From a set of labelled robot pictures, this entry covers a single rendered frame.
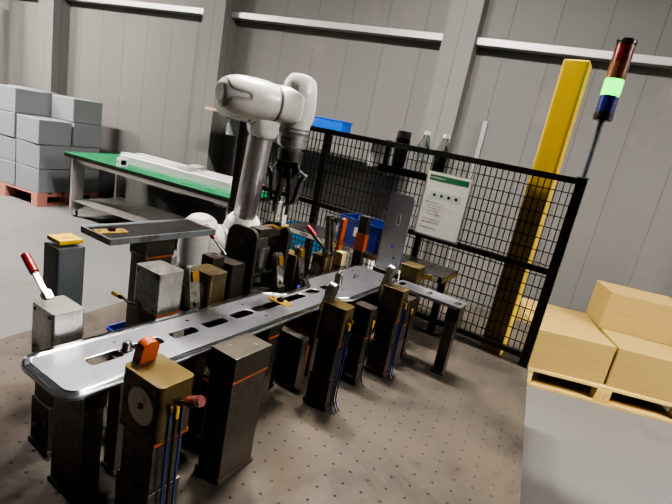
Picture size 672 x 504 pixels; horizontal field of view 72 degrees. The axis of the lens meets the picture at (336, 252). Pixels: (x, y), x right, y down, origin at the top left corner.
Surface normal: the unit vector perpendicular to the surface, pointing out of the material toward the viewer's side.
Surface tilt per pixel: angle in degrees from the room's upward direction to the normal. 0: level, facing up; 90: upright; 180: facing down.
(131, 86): 90
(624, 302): 90
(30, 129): 90
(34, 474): 0
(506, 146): 90
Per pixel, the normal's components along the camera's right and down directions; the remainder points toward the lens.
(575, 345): -0.15, 0.22
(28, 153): -0.39, 0.16
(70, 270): 0.83, 0.29
